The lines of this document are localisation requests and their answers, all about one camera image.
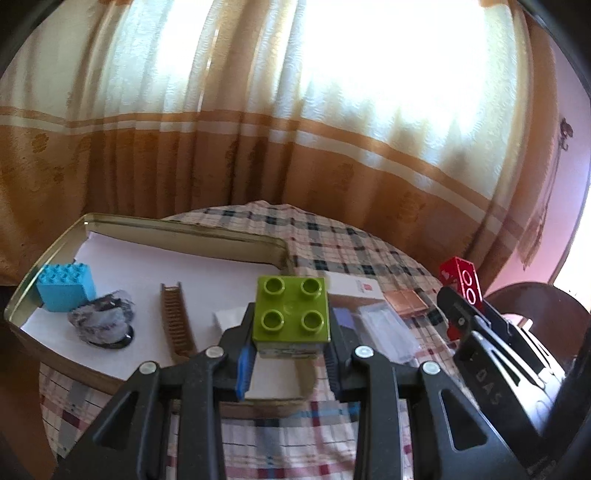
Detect cream and orange curtain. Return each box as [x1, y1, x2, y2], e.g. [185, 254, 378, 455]
[0, 0, 561, 296]

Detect grey mottled round object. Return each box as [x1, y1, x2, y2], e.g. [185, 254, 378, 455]
[68, 290, 136, 349]

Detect copper coloured box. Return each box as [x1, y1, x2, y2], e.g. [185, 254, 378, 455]
[384, 288, 432, 319]

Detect blue building block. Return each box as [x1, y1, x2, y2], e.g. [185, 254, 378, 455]
[36, 262, 97, 313]

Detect gold metal tin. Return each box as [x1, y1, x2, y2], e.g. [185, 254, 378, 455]
[4, 212, 319, 418]

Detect brown wooden comb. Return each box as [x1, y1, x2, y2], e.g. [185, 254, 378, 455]
[160, 281, 198, 363]

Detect clear plastic box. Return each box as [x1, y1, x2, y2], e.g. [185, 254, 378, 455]
[355, 302, 423, 365]

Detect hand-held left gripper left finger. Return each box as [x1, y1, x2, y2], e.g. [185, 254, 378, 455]
[54, 302, 257, 480]

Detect metal wall hook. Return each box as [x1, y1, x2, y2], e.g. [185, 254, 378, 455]
[558, 117, 575, 151]

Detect white box with red label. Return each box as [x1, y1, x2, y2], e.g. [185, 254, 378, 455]
[323, 271, 386, 301]

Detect red building block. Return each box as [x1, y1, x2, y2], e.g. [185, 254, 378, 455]
[438, 256, 483, 342]

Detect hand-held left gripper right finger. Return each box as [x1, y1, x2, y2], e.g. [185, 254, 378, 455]
[325, 323, 527, 480]

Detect green building block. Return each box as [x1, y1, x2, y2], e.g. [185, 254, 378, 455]
[252, 275, 333, 360]

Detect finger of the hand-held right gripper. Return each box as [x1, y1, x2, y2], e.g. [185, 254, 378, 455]
[482, 300, 546, 374]
[438, 286, 481, 352]

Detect plaid tablecloth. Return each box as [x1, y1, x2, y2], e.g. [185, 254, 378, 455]
[39, 200, 509, 480]

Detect white power adapter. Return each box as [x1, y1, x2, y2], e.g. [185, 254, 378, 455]
[212, 309, 245, 333]

